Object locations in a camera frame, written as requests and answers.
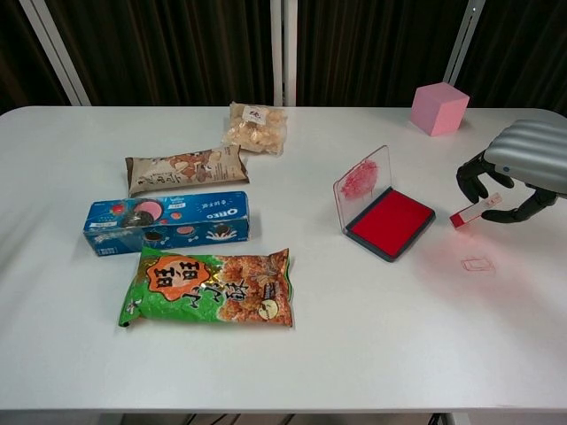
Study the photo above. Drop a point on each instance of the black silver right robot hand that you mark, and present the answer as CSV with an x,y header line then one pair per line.
x,y
531,150

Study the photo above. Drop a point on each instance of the red white stamp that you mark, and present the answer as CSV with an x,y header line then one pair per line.
x,y
467,217

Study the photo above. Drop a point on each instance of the pink foam cube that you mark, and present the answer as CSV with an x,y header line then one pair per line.
x,y
436,108

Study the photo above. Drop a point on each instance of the red ink pad clear lid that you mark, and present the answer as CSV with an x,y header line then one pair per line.
x,y
390,221

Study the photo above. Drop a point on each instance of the clear bag of pale snacks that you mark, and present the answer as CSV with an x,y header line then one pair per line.
x,y
254,130

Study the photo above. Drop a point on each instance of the brown beige snack pack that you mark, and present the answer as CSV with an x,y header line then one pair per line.
x,y
186,172

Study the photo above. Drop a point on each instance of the green orange rice cracker bag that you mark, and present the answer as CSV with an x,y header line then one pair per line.
x,y
208,288

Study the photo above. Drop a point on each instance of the dark brown curtain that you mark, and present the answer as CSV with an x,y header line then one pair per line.
x,y
177,48

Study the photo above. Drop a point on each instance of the blue Oreo cookie box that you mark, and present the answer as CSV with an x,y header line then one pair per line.
x,y
168,223

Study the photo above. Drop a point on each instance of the white slanted frame post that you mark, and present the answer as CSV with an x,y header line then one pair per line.
x,y
55,53
463,42

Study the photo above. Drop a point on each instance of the white upright frame post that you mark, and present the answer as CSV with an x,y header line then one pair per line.
x,y
283,48

